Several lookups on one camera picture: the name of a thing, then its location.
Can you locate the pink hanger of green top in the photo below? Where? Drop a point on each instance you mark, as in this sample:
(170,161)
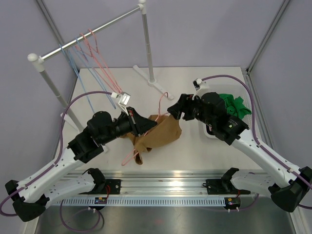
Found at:
(99,59)

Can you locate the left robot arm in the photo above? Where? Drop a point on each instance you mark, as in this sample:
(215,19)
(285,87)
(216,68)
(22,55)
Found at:
(32,196)

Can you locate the white plastic basket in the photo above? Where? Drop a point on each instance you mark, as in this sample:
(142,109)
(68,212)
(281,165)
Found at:
(237,90)

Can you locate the mustard brown tank top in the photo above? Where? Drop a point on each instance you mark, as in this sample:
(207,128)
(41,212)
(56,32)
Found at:
(167,131)

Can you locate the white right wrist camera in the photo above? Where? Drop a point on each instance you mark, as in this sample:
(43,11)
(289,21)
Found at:
(200,88)

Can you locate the light blue wire hanger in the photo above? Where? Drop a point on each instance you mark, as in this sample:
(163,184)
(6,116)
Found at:
(70,59)

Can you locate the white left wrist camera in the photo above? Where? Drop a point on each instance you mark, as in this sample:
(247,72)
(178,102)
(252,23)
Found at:
(121,100)

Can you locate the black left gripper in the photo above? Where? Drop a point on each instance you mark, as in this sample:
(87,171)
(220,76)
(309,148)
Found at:
(139,125)

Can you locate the white slotted cable duct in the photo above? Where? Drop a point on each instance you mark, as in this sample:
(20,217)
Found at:
(132,201)

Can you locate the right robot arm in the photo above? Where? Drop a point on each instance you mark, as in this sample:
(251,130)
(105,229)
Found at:
(285,183)

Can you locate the grey white clothes rack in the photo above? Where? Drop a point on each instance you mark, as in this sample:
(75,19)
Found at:
(38,61)

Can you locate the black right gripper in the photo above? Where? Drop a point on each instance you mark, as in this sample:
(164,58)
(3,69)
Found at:
(184,104)

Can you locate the aluminium front rail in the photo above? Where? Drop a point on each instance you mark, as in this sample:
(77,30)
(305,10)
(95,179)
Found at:
(163,183)

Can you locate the green tank top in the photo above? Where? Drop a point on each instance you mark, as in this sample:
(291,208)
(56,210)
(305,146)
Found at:
(235,106)

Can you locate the pink hanger of mauve top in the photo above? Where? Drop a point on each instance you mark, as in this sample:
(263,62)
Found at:
(92,59)

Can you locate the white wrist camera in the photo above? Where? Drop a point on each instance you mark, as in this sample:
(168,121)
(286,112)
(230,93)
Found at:
(121,100)
(200,88)

